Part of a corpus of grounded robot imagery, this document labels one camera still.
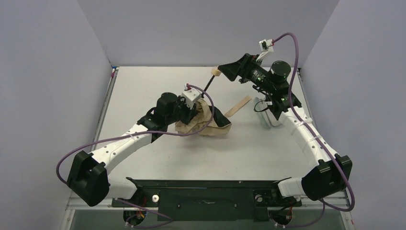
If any beige umbrella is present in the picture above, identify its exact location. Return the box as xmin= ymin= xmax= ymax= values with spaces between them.
xmin=174 ymin=66 xmax=252 ymax=137

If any aluminium frame rail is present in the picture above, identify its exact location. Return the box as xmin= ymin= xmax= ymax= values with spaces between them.
xmin=67 ymin=188 xmax=350 ymax=210

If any mint green umbrella case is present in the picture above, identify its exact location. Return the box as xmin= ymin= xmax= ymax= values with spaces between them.
xmin=253 ymin=97 xmax=281 ymax=130

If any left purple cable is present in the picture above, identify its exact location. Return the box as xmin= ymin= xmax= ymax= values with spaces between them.
xmin=56 ymin=83 xmax=215 ymax=229

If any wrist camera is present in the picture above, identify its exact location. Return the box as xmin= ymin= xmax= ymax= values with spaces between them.
xmin=256 ymin=39 xmax=274 ymax=62
xmin=181 ymin=84 xmax=202 ymax=109

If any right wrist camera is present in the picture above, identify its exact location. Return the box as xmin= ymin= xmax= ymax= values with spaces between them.
xmin=256 ymin=39 xmax=274 ymax=62

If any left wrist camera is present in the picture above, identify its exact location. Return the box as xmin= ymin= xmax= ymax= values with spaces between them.
xmin=181 ymin=84 xmax=202 ymax=109

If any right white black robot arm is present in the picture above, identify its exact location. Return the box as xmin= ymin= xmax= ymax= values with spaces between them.
xmin=218 ymin=54 xmax=352 ymax=201

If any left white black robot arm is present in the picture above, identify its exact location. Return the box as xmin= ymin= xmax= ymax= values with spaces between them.
xmin=67 ymin=89 xmax=201 ymax=207

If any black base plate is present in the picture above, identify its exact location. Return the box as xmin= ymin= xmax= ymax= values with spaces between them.
xmin=112 ymin=179 xmax=305 ymax=221

